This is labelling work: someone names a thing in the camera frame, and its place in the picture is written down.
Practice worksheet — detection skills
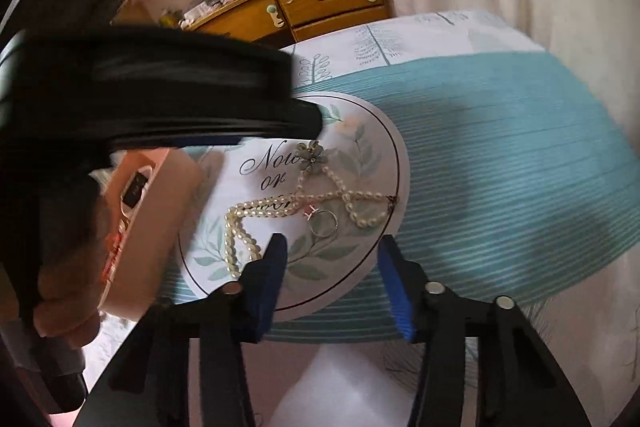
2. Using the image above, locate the person's left hand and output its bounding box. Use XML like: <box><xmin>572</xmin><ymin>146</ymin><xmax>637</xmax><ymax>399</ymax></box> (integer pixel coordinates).
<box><xmin>35</xmin><ymin>199</ymin><xmax>121</xmax><ymax>350</ymax></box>

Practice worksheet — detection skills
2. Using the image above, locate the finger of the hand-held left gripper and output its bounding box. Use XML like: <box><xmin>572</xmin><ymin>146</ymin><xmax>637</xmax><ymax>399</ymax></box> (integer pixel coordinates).
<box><xmin>100</xmin><ymin>99</ymin><xmax>323</xmax><ymax>152</ymax></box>
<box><xmin>25</xmin><ymin>24</ymin><xmax>293</xmax><ymax>100</ymax></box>

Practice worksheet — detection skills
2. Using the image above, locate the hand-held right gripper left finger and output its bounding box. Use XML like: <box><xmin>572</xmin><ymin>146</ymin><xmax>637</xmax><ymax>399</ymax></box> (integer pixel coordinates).
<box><xmin>92</xmin><ymin>232</ymin><xmax>288</xmax><ymax>427</ymax></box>

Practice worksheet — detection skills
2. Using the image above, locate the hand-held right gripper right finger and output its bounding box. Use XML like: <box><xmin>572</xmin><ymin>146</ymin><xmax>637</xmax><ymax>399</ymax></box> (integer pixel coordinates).
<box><xmin>377</xmin><ymin>234</ymin><xmax>593</xmax><ymax>427</ymax></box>

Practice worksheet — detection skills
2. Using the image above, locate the wooden desk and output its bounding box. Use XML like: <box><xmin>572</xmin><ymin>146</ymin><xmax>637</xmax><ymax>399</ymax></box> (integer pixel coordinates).
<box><xmin>115</xmin><ymin>0</ymin><xmax>391</xmax><ymax>52</ymax></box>

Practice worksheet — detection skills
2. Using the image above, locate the pink plastic tray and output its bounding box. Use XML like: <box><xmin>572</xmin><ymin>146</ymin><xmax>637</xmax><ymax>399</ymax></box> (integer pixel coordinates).
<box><xmin>97</xmin><ymin>147</ymin><xmax>203</xmax><ymax>323</ymax></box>

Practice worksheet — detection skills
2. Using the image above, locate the pearl necklace with flower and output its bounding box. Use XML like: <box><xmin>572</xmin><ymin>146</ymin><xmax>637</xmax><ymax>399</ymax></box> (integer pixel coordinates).
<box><xmin>223</xmin><ymin>141</ymin><xmax>399</xmax><ymax>280</ymax></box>

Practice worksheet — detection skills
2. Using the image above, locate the silver ring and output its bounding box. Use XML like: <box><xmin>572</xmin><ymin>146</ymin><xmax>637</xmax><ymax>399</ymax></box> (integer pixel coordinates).
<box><xmin>309</xmin><ymin>208</ymin><xmax>342</xmax><ymax>239</ymax></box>

